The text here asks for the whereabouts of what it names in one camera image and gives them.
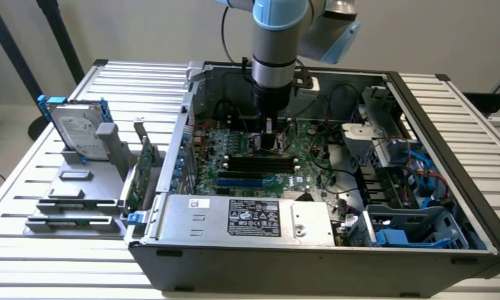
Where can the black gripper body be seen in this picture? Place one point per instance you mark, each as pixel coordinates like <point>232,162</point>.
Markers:
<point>270,100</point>

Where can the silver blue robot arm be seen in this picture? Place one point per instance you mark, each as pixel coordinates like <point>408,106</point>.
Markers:
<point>272,40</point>

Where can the CPU socket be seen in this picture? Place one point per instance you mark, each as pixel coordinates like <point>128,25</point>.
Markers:
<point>253,142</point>

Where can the black RAM slot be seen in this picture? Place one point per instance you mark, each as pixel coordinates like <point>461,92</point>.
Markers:
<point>260,157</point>
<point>260,165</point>
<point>260,169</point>
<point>260,161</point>

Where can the round coin battery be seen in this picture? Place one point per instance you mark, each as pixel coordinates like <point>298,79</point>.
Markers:
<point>312,130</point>

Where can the black expansion slot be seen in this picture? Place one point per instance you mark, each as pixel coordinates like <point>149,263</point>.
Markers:
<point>238,175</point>

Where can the blue expansion slot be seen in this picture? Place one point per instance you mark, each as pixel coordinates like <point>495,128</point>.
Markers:
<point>238,183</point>

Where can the green motherboard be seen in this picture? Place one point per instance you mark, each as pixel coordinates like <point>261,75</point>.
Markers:
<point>241,187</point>

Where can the metal disk bay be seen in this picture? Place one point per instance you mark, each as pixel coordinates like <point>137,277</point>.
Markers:
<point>378,140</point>

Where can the silver power supply unit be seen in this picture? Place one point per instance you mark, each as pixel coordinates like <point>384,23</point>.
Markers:
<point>216,218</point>

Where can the green graphics card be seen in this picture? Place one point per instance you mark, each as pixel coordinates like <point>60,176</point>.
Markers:
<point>142,168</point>

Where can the blue case latch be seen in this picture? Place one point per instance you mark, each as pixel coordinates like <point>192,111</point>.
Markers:
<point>134,218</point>

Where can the black open PC case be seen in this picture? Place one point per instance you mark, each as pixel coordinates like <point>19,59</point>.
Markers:
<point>316,268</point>

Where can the blue plastic disk caddy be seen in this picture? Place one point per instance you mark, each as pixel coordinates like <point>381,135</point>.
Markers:
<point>404,228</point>

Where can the silver hard disk blue caddy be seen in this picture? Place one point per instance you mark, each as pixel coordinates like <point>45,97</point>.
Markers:
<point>78,128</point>

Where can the grey parts rack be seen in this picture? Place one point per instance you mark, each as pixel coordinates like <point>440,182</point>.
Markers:
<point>86,187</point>

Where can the black stand pole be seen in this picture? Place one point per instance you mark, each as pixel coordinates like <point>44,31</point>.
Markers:
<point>11,50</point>
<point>64,37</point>

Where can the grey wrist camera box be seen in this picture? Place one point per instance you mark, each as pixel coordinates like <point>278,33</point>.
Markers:
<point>306,89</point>

